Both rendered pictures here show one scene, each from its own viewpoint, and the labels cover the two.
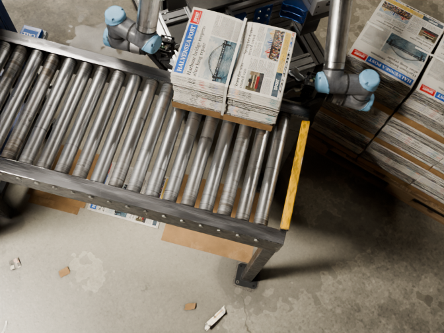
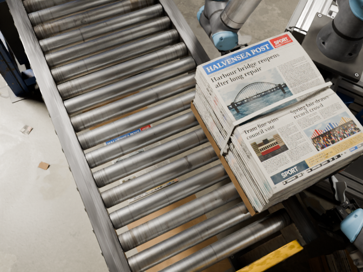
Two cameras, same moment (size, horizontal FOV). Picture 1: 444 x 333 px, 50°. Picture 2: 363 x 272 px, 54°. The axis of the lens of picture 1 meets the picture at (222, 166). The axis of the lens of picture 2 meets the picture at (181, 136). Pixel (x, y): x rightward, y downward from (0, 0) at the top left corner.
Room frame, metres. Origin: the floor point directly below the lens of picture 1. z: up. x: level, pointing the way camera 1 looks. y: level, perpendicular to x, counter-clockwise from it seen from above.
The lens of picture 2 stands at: (0.50, -0.21, 1.76)
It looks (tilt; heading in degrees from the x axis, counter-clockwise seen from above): 65 degrees down; 53
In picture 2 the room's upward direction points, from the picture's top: 9 degrees clockwise
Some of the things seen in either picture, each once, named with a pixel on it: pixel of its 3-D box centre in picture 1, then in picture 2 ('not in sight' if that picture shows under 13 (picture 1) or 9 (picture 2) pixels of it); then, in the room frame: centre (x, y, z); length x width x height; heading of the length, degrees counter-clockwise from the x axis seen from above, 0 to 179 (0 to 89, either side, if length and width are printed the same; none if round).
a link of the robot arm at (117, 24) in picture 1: (119, 24); (217, 4); (1.08, 0.47, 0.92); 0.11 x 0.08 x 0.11; 68
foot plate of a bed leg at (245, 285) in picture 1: (247, 275); not in sight; (0.44, -0.23, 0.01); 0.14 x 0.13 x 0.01; 176
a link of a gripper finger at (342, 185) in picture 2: (294, 72); (340, 187); (1.09, -0.21, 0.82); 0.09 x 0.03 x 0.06; 60
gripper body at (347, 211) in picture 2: (317, 88); (348, 225); (1.04, -0.30, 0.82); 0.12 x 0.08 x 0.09; 86
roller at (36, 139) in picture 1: (49, 110); (103, 28); (0.75, 0.66, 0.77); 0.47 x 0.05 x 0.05; 176
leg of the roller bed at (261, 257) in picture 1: (257, 262); not in sight; (0.44, -0.23, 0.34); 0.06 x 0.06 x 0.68; 86
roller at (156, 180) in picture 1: (168, 141); (156, 133); (0.72, 0.21, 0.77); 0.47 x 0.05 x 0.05; 176
